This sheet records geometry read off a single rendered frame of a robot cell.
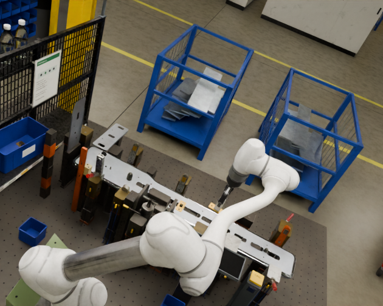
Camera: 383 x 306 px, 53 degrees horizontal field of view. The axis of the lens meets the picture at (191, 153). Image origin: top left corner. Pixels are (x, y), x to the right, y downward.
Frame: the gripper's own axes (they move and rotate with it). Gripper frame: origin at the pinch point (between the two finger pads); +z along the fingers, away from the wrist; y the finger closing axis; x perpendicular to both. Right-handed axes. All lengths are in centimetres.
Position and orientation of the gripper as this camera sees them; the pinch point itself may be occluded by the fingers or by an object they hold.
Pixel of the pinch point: (219, 204)
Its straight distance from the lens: 189.8
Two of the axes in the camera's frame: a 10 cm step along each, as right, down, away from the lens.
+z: -3.4, 7.2, 6.1
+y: 4.4, -4.6, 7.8
